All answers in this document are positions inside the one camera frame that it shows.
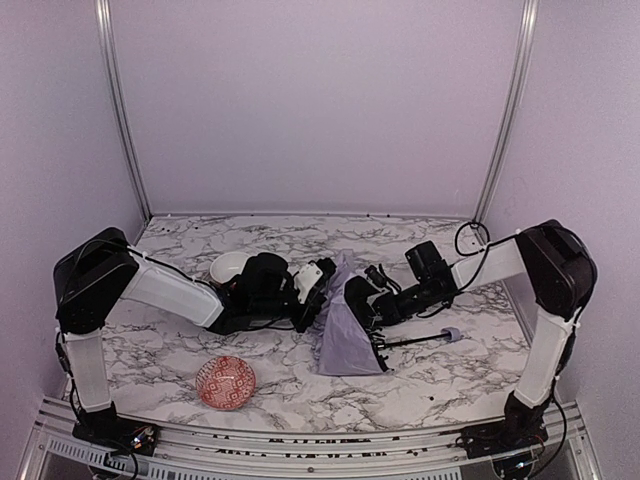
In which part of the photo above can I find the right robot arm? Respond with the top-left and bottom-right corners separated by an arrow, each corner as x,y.
364,219 -> 598,434

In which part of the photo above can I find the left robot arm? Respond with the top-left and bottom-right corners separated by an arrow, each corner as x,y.
53,227 -> 336,429

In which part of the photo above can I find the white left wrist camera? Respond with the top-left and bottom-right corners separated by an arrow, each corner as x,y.
293,258 -> 336,304

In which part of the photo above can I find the aluminium frame post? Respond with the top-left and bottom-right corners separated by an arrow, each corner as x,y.
473,0 -> 540,222
94,0 -> 153,224

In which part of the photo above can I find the white bowl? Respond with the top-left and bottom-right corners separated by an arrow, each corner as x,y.
209,251 -> 250,284

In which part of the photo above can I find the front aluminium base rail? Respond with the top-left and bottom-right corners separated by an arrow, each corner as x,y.
17,398 -> 601,479

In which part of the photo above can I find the left aluminium frame post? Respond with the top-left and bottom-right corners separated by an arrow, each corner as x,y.
94,0 -> 153,224

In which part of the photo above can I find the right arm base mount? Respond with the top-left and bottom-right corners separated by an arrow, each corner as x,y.
455,420 -> 549,459

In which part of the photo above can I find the red patterned bowl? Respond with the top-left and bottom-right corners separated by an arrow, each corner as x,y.
195,356 -> 257,411

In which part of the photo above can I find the lilac folding umbrella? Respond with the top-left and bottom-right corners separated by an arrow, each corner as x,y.
307,251 -> 463,378

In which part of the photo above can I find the right aluminium frame post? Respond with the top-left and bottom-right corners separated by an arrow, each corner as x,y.
473,0 -> 540,222

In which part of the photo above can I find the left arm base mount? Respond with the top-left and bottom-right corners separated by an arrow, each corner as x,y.
72,418 -> 160,456

